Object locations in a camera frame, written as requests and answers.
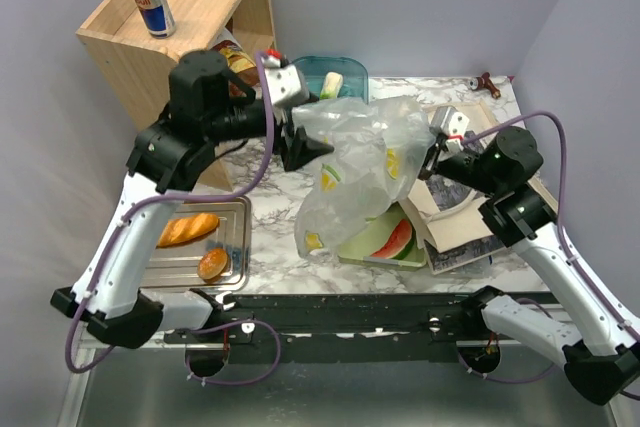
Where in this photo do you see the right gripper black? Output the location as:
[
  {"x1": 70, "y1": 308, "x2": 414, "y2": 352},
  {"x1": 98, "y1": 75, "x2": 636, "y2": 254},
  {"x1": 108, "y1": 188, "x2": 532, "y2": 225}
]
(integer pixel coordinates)
[{"x1": 378, "y1": 123, "x2": 502, "y2": 195}]

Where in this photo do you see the canvas tote bag with print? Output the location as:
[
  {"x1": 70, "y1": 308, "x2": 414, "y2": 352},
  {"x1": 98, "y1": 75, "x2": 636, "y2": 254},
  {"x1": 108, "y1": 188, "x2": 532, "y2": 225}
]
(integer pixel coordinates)
[{"x1": 400, "y1": 104, "x2": 557, "y2": 275}]

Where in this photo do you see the toy bok choy green white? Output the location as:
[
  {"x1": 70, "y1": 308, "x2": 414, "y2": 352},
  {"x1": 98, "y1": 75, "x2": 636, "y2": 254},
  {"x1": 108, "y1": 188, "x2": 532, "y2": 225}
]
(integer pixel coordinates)
[{"x1": 319, "y1": 72, "x2": 344, "y2": 100}]

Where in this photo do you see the clear plastic grocery bag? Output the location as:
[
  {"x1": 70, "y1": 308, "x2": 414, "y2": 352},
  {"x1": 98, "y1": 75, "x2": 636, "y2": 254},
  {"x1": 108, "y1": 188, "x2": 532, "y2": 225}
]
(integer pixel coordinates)
[{"x1": 293, "y1": 96, "x2": 435, "y2": 258}]

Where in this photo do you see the toy watermelon slice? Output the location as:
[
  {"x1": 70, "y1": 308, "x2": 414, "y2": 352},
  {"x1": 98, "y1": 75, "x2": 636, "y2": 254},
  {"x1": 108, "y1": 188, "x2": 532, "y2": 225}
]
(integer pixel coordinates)
[{"x1": 371, "y1": 219, "x2": 416, "y2": 260}]

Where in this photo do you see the orange glazed bread bun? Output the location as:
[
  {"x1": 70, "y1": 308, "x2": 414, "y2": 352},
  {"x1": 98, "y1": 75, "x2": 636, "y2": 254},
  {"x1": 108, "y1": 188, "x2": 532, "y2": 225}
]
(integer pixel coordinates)
[{"x1": 197, "y1": 248, "x2": 229, "y2": 283}]

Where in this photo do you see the toy baguette bread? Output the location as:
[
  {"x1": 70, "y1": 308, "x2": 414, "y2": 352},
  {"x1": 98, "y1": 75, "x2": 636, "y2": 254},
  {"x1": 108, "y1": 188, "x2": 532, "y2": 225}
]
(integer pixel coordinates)
[{"x1": 156, "y1": 213, "x2": 220, "y2": 248}]

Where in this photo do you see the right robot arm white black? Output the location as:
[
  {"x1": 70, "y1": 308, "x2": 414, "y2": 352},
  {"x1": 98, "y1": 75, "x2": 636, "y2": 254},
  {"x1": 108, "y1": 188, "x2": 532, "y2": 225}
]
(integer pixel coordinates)
[{"x1": 419, "y1": 126, "x2": 639, "y2": 405}]

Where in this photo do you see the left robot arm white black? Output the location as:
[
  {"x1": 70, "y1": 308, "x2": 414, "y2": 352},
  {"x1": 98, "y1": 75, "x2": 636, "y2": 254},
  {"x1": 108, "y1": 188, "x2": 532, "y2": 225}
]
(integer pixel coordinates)
[{"x1": 51, "y1": 50, "x2": 333, "y2": 349}]

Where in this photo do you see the teal transparent plastic bin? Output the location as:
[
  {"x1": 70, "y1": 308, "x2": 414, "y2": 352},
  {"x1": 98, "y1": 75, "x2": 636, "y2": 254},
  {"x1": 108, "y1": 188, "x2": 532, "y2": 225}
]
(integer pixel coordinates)
[{"x1": 293, "y1": 56, "x2": 369, "y2": 103}]

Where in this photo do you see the small red black connector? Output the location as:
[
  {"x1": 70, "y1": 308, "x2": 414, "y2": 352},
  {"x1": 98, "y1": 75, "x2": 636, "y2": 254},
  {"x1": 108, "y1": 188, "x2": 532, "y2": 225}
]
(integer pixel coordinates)
[{"x1": 468, "y1": 72, "x2": 501, "y2": 99}]

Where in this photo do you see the potato chips bag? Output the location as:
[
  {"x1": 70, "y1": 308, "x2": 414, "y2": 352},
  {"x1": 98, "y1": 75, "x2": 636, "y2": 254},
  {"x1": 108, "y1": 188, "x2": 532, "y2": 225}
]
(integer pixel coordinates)
[{"x1": 212, "y1": 28, "x2": 261, "y2": 96}]

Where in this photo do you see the light green plastic basket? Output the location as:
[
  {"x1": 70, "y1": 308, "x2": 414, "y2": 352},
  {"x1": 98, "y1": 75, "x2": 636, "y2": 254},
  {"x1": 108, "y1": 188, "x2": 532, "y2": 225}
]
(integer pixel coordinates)
[{"x1": 337, "y1": 204, "x2": 427, "y2": 270}]

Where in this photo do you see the metal baking tray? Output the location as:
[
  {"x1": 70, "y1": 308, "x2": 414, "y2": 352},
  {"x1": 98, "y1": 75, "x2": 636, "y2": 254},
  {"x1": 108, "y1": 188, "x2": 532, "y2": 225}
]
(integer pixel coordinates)
[{"x1": 141, "y1": 197, "x2": 252, "y2": 292}]

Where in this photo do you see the wooden shelf unit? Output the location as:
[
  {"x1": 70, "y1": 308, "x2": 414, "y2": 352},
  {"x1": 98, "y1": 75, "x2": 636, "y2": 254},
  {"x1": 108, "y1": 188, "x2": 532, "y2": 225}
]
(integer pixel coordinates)
[{"x1": 75, "y1": 0, "x2": 277, "y2": 193}]

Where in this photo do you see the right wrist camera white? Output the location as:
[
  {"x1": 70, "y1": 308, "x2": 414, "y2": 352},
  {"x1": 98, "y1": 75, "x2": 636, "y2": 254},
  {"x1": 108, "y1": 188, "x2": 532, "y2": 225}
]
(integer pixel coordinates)
[{"x1": 429, "y1": 105, "x2": 470, "y2": 154}]

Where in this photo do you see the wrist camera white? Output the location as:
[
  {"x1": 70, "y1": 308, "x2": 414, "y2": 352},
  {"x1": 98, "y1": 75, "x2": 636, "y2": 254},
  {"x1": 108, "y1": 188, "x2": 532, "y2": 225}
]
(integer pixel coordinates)
[
  {"x1": 429, "y1": 105, "x2": 470, "y2": 154},
  {"x1": 261, "y1": 49, "x2": 311, "y2": 109}
]

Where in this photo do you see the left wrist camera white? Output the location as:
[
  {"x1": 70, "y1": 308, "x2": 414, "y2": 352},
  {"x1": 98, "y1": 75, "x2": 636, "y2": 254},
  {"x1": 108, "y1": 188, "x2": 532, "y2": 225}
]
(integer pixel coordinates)
[{"x1": 261, "y1": 49, "x2": 311, "y2": 109}]

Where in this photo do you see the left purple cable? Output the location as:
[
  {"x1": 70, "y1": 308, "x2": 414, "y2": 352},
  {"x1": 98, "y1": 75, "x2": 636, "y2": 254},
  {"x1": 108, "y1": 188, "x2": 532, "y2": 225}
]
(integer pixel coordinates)
[{"x1": 64, "y1": 50, "x2": 284, "y2": 388}]

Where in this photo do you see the purple cable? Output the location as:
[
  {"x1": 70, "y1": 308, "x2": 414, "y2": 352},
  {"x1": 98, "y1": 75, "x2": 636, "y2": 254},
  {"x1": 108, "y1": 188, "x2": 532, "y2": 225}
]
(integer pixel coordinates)
[
  {"x1": 457, "y1": 110, "x2": 640, "y2": 402},
  {"x1": 64, "y1": 50, "x2": 284, "y2": 388}
]

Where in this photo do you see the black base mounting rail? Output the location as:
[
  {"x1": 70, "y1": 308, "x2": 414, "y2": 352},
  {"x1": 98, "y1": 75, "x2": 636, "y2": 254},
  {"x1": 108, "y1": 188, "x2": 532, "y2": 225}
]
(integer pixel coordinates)
[{"x1": 164, "y1": 293, "x2": 495, "y2": 364}]

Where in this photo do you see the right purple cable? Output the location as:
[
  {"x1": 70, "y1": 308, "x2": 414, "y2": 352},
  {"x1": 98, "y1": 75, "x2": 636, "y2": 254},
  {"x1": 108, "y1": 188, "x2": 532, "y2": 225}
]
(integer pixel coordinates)
[{"x1": 457, "y1": 110, "x2": 640, "y2": 402}]

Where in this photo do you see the aluminium frame rail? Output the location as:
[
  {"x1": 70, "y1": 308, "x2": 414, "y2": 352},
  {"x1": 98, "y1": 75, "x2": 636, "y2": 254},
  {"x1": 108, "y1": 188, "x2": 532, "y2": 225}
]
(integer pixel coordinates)
[{"x1": 78, "y1": 331, "x2": 171, "y2": 348}]

